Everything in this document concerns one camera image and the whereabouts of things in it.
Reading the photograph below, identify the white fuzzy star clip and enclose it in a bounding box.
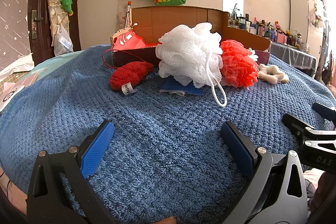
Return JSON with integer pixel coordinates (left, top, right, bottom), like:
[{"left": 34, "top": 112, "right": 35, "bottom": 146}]
[{"left": 259, "top": 64, "right": 289, "bottom": 85}]

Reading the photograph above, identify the red foam net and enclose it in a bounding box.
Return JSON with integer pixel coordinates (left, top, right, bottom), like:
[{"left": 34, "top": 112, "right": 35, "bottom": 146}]
[{"left": 220, "top": 40, "right": 259, "bottom": 88}]

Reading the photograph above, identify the white mesh bath pouf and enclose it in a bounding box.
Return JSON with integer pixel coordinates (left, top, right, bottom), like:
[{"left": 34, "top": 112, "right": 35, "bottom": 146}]
[{"left": 155, "top": 22, "right": 227, "bottom": 107}]

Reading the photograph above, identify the blue cloth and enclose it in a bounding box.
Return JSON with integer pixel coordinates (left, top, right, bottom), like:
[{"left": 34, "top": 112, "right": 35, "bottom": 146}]
[{"left": 159, "top": 76, "right": 203, "bottom": 97}]

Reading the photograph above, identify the red fluffy cloth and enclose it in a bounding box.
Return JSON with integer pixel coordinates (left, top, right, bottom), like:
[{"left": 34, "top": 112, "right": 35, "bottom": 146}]
[{"left": 109, "top": 61, "right": 154, "bottom": 96}]

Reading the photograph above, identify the dark covered side table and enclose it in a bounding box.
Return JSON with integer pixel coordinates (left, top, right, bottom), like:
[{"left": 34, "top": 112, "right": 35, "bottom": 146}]
[{"left": 270, "top": 42, "right": 317, "bottom": 77}]

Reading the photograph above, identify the white wardrobe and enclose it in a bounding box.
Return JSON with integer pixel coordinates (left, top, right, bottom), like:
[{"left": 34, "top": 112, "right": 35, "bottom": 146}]
[{"left": 289, "top": 0, "right": 326, "bottom": 54}]

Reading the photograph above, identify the blue knitted blanket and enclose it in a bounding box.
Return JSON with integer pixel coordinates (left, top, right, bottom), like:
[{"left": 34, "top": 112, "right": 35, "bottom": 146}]
[{"left": 1, "top": 46, "right": 335, "bottom": 223}]

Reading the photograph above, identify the plastic bag on door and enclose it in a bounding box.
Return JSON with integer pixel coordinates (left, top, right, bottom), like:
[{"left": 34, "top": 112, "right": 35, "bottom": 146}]
[{"left": 54, "top": 24, "right": 74, "bottom": 56}]

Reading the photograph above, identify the red cardboard box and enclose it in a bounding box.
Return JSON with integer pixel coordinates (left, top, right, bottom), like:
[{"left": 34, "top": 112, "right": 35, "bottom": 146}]
[{"left": 111, "top": 6, "right": 270, "bottom": 67}]

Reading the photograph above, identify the orange white stick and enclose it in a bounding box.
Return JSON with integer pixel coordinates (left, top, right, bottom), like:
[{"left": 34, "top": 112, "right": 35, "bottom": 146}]
[{"left": 125, "top": 1, "right": 131, "bottom": 27}]

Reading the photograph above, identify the green plush toy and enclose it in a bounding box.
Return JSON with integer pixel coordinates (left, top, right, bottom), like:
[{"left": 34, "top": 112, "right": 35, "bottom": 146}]
[{"left": 60, "top": 0, "right": 74, "bottom": 16}]

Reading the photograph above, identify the beige hanging door organizer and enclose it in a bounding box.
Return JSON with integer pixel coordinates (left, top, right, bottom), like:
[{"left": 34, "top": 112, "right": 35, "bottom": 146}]
[{"left": 47, "top": 0, "right": 70, "bottom": 47}]

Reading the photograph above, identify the dark brown door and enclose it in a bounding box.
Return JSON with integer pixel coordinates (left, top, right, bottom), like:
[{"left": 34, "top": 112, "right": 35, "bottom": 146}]
[{"left": 27, "top": 0, "right": 81, "bottom": 65}]

